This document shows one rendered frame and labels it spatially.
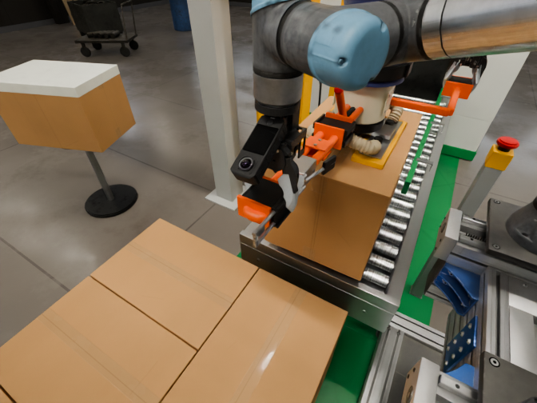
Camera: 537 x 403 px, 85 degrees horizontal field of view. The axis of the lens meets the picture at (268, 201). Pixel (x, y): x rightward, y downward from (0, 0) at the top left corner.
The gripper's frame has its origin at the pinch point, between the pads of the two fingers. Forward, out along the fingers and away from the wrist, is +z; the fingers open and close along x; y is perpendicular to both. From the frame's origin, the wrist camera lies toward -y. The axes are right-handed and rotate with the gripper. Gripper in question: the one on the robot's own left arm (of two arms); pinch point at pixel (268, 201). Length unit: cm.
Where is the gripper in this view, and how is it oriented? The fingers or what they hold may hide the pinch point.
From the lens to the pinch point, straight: 58.0
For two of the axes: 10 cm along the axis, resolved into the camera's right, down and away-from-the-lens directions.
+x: -8.6, -3.5, 3.8
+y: 5.2, -5.6, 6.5
